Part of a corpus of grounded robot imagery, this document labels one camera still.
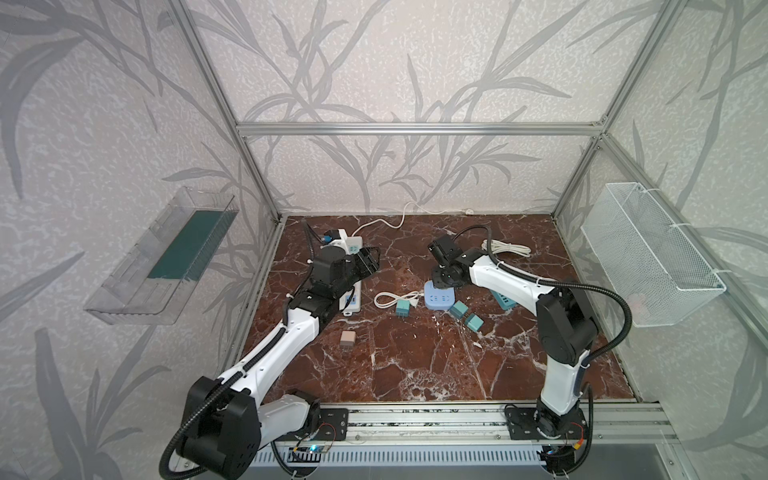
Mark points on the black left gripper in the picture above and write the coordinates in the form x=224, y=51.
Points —
x=364, y=262

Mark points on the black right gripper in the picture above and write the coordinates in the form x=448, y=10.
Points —
x=444, y=275

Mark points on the light blue square socket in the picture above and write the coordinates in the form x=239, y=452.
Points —
x=438, y=299

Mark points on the white multicolour power strip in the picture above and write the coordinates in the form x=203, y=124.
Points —
x=351, y=303

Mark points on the teal cube charger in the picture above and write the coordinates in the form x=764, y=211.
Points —
x=474, y=323
x=458, y=310
x=402, y=308

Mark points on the teal blue power strip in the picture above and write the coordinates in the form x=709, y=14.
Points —
x=504, y=302

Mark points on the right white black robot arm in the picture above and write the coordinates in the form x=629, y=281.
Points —
x=566, y=319

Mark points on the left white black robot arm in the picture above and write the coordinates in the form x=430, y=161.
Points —
x=225, y=421

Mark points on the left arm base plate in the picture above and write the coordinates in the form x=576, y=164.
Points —
x=326, y=424

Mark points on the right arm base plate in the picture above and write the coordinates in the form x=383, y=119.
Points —
x=528, y=423

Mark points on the clear plastic wall tray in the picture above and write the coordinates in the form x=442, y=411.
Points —
x=155, y=280

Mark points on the white wire mesh basket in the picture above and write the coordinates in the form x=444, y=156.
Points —
x=648, y=258

